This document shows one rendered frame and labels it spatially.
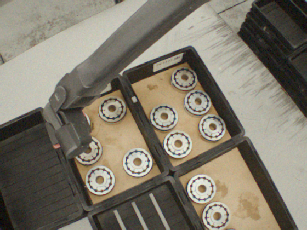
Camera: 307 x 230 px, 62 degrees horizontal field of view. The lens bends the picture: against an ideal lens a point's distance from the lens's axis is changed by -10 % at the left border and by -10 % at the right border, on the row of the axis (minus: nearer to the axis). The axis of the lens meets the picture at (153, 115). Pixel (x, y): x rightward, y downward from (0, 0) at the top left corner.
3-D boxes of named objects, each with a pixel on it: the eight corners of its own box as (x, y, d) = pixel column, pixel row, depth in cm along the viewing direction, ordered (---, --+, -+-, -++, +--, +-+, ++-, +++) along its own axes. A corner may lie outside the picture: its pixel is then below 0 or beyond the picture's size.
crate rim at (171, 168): (120, 75, 101) (120, 72, 99) (191, 47, 107) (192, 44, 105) (170, 174, 90) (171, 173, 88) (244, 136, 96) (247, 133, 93)
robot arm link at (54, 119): (60, 92, 58) (37, 105, 57) (74, 118, 57) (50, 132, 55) (67, 104, 65) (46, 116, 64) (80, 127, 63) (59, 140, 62)
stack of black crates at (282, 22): (231, 42, 202) (251, 2, 160) (257, 28, 209) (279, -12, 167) (265, 82, 191) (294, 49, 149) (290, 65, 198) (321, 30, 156)
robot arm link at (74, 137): (90, 81, 60) (60, 82, 53) (117, 124, 57) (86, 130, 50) (64, 114, 66) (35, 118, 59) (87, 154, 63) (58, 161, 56)
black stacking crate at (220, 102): (122, 86, 110) (120, 73, 100) (187, 60, 116) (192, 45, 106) (168, 177, 99) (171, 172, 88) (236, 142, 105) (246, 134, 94)
